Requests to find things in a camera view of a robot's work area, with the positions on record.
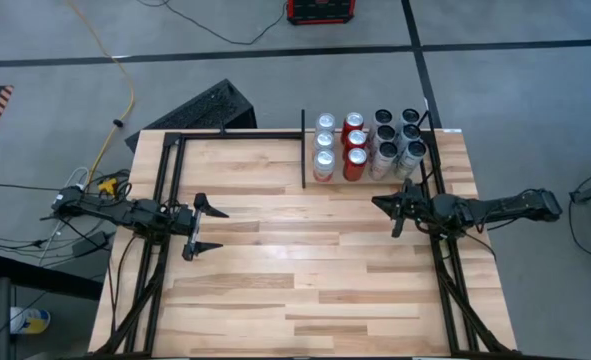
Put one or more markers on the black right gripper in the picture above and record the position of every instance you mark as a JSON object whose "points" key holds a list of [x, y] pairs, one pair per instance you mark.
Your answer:
{"points": [[412, 210]]}

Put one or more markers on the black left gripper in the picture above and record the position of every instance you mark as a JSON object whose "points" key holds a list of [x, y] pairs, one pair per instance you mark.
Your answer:
{"points": [[187, 222]]}

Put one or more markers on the white Celsius energy drink can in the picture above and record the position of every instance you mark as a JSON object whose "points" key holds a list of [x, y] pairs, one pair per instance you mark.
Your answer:
{"points": [[416, 149], [387, 151], [386, 132], [411, 132], [410, 116], [383, 116]]}

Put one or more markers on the red Coca-Cola can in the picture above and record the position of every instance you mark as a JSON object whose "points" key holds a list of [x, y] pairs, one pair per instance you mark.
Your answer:
{"points": [[357, 137], [353, 120], [356, 157]]}

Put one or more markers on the white magenta Spindrift can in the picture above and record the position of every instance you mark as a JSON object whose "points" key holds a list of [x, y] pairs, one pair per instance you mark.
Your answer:
{"points": [[324, 159]]}

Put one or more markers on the white salmon Spindrift can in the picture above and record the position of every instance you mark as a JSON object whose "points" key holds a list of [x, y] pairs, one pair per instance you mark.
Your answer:
{"points": [[324, 140], [325, 121]]}

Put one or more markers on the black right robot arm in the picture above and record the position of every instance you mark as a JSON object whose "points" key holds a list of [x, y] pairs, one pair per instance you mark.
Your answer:
{"points": [[500, 207]]}

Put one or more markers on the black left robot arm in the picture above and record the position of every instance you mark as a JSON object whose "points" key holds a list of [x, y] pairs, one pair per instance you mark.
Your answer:
{"points": [[120, 212]]}

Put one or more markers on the yellow power plug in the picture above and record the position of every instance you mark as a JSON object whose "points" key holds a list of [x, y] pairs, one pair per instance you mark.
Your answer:
{"points": [[108, 186]]}

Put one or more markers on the blue yellow white container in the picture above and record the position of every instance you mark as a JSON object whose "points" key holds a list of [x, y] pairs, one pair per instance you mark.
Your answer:
{"points": [[32, 321]]}

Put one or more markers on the red black equipment case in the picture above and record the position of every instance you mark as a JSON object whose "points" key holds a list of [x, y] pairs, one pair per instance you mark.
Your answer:
{"points": [[320, 12]]}

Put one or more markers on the black aluminium rail frame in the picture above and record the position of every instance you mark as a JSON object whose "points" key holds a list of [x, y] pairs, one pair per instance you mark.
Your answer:
{"points": [[435, 155], [245, 135]]}

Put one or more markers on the thin black shelf side frame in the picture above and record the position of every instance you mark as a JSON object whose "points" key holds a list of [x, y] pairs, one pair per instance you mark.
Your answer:
{"points": [[427, 119], [303, 150]]}

